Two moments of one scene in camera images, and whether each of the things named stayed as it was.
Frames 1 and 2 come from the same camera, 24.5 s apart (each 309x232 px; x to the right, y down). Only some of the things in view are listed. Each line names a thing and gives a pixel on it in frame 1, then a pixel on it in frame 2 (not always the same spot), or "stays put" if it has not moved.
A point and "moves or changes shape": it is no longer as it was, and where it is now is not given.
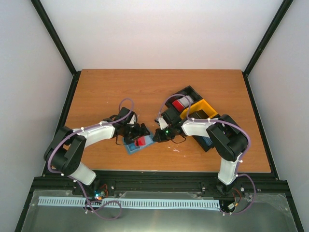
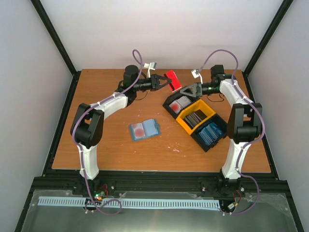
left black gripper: [138, 132] to [155, 81]
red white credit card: [140, 141] moves or changes shape
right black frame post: [272, 26] stays put
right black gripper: [160, 137] to [195, 89]
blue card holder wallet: [139, 143] moves or changes shape
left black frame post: [41, 11] stays put
